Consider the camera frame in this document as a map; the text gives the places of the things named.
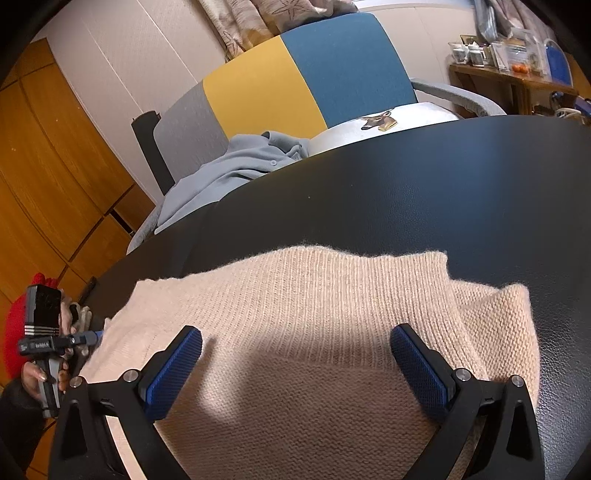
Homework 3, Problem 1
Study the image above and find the beige knit sweater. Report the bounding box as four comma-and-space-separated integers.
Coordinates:
82, 246, 540, 479

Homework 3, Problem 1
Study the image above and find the left hand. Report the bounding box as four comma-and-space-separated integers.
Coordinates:
21, 297, 81, 401

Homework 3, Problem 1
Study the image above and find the red garment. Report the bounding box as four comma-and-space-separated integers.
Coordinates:
2, 271, 59, 384

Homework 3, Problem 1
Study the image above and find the pink knit garment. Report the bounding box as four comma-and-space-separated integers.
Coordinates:
59, 294, 93, 372

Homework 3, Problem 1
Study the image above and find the wooden wardrobe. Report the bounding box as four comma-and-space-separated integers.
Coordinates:
0, 36, 157, 480

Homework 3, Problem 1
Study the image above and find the light blue garment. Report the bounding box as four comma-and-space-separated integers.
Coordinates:
155, 131, 310, 233

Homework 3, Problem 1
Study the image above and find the white printed cushion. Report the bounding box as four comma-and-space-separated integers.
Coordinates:
308, 102, 461, 156

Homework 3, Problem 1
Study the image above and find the wooden side table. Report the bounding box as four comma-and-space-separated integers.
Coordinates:
449, 64, 578, 115

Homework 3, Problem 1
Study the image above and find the grey yellow blue sofa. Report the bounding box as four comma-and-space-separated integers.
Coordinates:
130, 13, 503, 249

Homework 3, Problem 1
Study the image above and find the blue round chair back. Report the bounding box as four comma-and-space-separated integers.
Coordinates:
544, 38, 573, 87

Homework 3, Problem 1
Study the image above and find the patterned beige curtain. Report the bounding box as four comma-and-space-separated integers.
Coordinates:
199, 0, 358, 60

